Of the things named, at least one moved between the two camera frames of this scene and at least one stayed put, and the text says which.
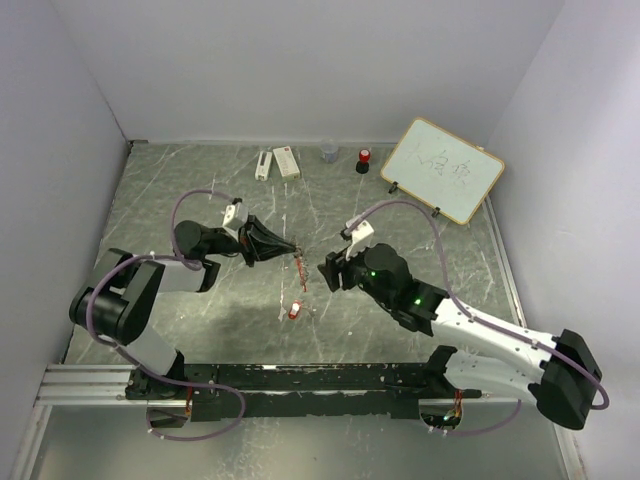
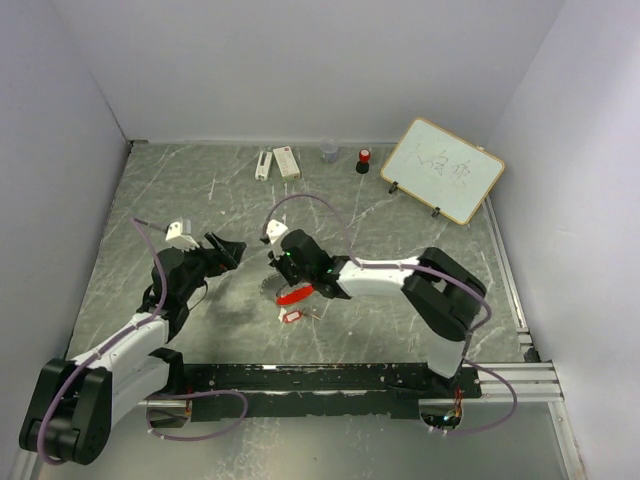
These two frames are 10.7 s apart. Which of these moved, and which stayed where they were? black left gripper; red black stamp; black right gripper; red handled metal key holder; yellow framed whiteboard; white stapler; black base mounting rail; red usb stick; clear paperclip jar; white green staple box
Moved: red usb stick; black right gripper; red handled metal key holder; black left gripper
Stayed: white stapler; white green staple box; yellow framed whiteboard; clear paperclip jar; black base mounting rail; red black stamp
